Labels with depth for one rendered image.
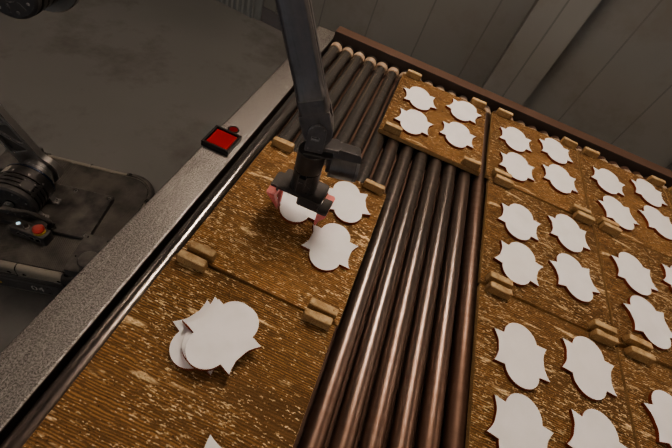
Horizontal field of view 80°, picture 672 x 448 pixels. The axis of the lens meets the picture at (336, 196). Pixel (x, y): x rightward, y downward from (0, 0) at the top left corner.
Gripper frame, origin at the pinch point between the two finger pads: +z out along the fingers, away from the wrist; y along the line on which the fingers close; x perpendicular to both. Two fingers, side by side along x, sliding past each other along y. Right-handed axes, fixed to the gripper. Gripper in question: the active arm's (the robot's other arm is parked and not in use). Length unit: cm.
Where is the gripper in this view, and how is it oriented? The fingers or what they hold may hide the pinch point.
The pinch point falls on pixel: (296, 213)
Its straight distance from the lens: 93.2
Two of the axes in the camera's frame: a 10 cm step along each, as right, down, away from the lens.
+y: -9.1, -4.0, 0.8
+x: -3.3, 6.3, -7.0
